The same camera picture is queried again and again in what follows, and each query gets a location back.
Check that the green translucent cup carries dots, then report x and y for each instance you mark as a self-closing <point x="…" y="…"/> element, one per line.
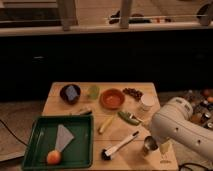
<point x="93" y="92"/>

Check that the grey cloth piece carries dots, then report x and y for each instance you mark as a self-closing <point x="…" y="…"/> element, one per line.
<point x="63" y="138"/>

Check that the small wooden brush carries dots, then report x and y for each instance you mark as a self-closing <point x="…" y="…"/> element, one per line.
<point x="82" y="111"/>

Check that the white paper cup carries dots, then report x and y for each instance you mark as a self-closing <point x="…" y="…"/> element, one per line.
<point x="147" y="101"/>

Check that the dark metal cup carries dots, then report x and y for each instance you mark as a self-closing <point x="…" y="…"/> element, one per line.
<point x="150" y="145"/>

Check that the orange peach fruit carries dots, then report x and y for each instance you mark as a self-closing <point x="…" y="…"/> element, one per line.
<point x="53" y="157"/>

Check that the brown grape bunch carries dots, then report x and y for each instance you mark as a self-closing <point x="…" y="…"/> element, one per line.
<point x="136" y="94"/>

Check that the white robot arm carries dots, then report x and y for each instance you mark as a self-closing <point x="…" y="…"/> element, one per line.
<point x="171" y="121"/>

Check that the dark brown bowl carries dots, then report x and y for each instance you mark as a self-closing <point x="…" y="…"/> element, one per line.
<point x="64" y="96"/>

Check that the orange plastic bowl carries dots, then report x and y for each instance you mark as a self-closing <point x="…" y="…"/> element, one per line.
<point x="112" y="99"/>

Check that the bottles and jars pile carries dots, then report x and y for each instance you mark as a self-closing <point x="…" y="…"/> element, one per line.
<point x="202" y="105"/>

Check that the green plastic tray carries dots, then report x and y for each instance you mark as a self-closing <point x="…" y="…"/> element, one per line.
<point x="78" y="153"/>

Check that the blue sponge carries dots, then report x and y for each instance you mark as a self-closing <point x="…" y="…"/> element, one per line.
<point x="71" y="93"/>

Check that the white handled black brush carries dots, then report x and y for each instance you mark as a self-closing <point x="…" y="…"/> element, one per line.
<point x="107" y="154"/>

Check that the green pea pod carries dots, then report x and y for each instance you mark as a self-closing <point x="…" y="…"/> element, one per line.
<point x="129" y="118"/>

